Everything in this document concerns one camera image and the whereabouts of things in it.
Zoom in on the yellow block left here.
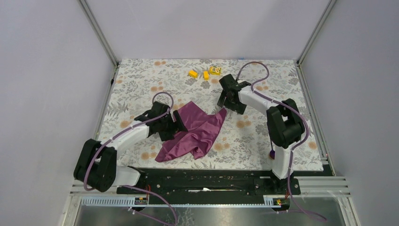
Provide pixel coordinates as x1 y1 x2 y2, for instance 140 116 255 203
188 70 198 79

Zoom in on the purple cloth napkin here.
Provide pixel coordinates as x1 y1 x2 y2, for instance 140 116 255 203
155 101 227 162

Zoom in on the right aluminium frame post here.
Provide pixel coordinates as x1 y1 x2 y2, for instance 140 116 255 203
296 0 337 65

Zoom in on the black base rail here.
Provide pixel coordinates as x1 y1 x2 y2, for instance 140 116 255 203
136 168 301 205

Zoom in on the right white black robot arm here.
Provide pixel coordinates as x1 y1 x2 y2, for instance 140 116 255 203
217 74 308 194

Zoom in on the purple plastic spoon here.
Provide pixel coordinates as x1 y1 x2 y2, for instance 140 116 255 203
269 138 275 160

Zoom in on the yellow patterned block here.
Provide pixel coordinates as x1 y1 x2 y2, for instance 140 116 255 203
209 66 222 75

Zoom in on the left aluminium frame post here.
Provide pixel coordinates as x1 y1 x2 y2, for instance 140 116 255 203
77 0 119 67

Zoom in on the aluminium frame post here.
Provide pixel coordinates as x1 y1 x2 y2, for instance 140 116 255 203
77 0 119 67
296 0 337 65

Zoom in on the yellow block middle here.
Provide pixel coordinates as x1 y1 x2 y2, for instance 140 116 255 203
203 71 209 81

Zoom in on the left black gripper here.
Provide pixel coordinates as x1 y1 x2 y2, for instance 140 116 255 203
159 109 187 141

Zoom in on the floral tablecloth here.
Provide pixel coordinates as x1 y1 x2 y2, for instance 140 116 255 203
97 59 311 170

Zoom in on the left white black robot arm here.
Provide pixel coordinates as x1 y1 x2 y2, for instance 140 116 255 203
73 101 187 194

